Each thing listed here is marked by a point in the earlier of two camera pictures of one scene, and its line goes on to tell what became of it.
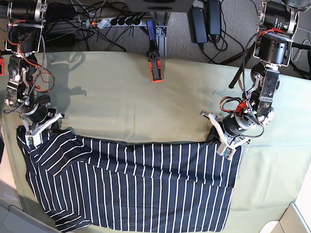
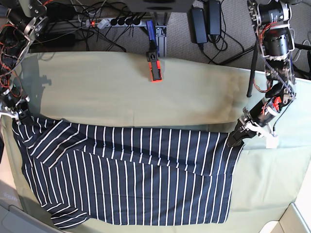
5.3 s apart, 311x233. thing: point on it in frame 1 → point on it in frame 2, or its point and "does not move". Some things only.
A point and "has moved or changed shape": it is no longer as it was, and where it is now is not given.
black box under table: (159, 6) does not move
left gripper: (35, 130) → (25, 116)
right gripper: (216, 134) → (249, 128)
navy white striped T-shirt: (80, 180) has moved or changed shape
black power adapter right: (214, 17) does not move
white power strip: (116, 22) does not move
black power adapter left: (198, 27) does not move
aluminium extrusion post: (161, 40) does not move
